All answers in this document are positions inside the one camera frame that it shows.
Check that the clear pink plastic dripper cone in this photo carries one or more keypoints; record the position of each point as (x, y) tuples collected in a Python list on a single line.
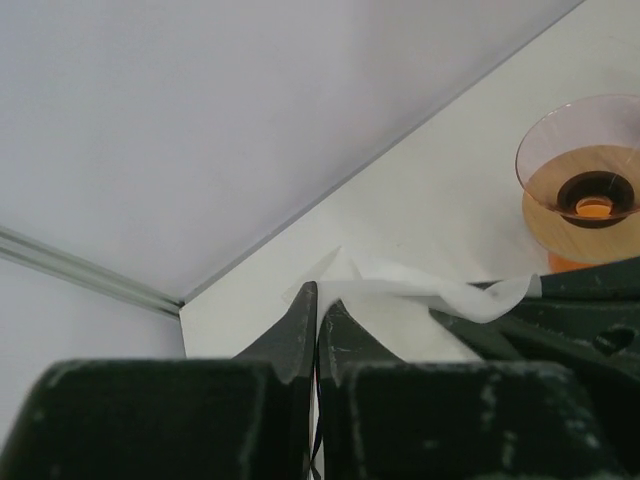
[(599, 120)]

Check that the wooden and orange dripper stand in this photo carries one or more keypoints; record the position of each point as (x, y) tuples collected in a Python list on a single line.
[(582, 206)]

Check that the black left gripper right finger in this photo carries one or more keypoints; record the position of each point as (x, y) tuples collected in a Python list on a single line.
[(386, 418)]

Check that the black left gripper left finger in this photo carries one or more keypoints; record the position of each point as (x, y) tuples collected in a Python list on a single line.
[(246, 417)]

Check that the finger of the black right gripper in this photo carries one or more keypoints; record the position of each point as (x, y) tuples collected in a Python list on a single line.
[(586, 320)]

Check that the aluminium left corner post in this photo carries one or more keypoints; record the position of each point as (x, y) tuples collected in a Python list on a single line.
[(31, 253)]

